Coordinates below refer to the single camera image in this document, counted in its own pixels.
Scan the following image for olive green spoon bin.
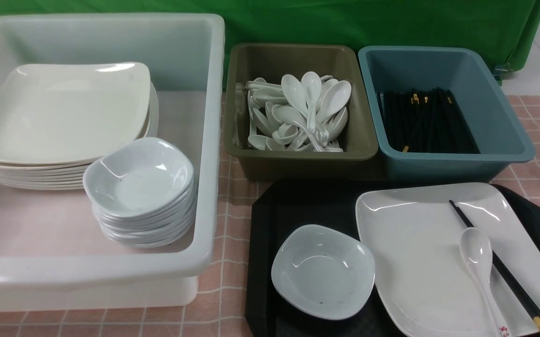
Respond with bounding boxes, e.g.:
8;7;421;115
223;43;387;182

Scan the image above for large white plastic tub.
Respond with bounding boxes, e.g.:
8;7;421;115
0;13;225;312

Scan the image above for teal blue chopstick bin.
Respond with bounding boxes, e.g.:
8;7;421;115
358;45;535;183

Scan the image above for white ceramic soup spoon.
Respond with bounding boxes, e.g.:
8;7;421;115
459;227;512;337

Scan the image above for black chopsticks with gold tips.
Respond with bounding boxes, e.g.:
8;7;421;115
448;200;540;333

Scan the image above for stack of white square plates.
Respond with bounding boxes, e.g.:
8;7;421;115
0;62;159;190

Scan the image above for pile of white soup spoons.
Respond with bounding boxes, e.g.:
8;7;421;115
233;71;353;152

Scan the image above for stack of small white bowls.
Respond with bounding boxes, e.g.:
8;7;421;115
83;137;197;248

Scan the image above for white square rice plate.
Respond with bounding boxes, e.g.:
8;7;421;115
355;182;540;337

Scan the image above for pile of black chopsticks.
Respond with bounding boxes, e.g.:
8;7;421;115
376;87;480;154

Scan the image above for pink checkered tablecloth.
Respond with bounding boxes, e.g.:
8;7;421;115
0;95;540;337

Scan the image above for small white bowl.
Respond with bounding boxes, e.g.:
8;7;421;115
271;224;376;321

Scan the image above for green backdrop cloth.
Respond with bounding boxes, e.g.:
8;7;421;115
0;0;540;71

